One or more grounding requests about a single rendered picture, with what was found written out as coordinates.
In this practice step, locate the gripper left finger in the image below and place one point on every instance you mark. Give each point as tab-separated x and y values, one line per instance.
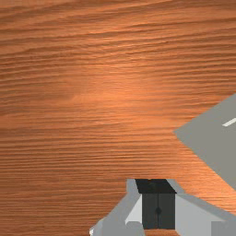
135	199

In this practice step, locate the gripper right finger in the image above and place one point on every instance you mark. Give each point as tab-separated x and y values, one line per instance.
196	215

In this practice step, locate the pale grey cabinet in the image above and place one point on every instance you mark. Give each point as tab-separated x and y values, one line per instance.
215	147

